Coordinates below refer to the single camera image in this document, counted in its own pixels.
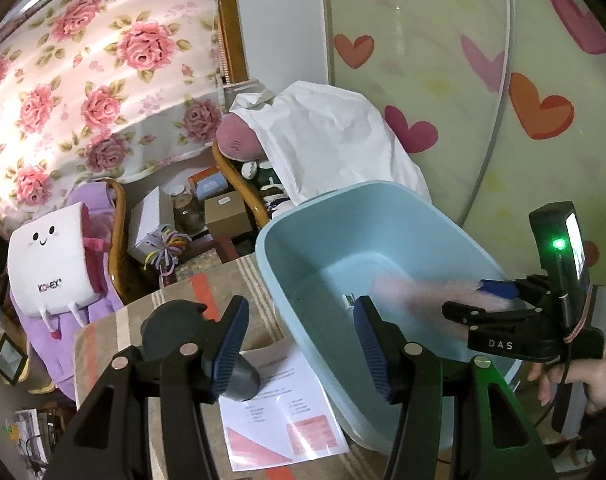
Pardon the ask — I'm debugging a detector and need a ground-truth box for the person's right forearm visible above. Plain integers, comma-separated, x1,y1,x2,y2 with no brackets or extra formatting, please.
575,402,606,466

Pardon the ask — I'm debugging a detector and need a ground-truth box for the striped cloth desktop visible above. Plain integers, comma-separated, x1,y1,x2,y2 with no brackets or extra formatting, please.
73,252,588,480

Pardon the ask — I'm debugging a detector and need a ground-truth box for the white cardboard box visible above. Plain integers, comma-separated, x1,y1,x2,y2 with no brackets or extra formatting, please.
127,186,177,267

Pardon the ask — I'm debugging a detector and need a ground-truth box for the heart print round table top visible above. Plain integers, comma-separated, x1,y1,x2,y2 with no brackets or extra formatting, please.
320,0,606,281

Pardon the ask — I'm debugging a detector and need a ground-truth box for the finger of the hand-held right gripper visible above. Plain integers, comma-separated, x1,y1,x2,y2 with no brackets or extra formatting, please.
478,278,548,307
442,301,536,332

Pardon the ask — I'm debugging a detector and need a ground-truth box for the pink plush toy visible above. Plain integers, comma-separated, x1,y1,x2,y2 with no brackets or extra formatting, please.
216,112,270,162

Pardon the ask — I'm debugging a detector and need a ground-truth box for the wooden chair back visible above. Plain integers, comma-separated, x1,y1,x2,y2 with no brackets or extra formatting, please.
103,177,134,306

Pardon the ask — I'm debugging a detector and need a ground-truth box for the white cloth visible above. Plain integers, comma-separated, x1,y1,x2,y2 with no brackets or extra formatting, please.
229,80,432,207

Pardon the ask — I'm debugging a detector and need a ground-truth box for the light blue plastic basin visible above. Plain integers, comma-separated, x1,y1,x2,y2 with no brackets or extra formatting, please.
255,180,534,453

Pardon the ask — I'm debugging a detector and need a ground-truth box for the bundle of colourful hair ties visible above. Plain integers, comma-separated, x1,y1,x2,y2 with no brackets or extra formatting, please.
142,226,190,275

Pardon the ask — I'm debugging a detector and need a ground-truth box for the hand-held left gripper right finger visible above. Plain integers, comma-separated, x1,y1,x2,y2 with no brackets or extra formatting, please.
354,296,558,480

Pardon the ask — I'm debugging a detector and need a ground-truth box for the printed paper sheet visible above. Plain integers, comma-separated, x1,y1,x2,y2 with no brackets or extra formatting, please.
218,344,350,472

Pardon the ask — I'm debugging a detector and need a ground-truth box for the wooden rattan chair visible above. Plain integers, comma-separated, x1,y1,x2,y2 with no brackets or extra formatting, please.
211,137,270,233

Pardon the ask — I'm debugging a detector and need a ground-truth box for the pink soft item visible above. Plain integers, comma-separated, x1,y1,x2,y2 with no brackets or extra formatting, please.
373,269,516,343

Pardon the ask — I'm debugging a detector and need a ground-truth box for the brown cardboard box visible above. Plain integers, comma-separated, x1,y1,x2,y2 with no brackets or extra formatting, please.
203,190,255,239

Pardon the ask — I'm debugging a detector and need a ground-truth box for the white smiling plush toy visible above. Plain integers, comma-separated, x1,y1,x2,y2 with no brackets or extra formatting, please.
6,202,109,332

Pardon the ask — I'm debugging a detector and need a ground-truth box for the black picture frame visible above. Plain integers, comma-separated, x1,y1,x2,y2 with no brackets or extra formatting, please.
0,332,30,387

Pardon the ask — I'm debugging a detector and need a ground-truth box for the glass jar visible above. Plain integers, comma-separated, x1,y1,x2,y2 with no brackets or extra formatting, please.
172,185,205,235

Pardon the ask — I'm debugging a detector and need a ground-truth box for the person's right hand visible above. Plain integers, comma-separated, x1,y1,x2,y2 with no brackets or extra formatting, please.
527,335,606,416

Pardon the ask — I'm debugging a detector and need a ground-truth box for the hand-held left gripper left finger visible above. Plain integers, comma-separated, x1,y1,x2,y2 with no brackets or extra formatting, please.
48,296,250,480

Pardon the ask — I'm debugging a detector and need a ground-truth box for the pink rose floral blanket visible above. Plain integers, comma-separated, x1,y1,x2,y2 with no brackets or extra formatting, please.
0,0,225,233

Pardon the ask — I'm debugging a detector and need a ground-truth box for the orange and blue box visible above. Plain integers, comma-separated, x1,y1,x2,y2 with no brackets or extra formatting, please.
187,165,230,202

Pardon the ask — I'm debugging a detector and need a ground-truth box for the dark grey cylindrical bottle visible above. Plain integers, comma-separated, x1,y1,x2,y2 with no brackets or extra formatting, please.
140,299,262,402

